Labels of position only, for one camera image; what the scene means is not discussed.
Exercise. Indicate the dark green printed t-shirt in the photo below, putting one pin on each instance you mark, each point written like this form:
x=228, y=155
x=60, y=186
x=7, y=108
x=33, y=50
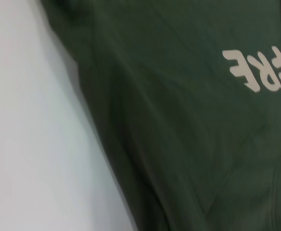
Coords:
x=179, y=132

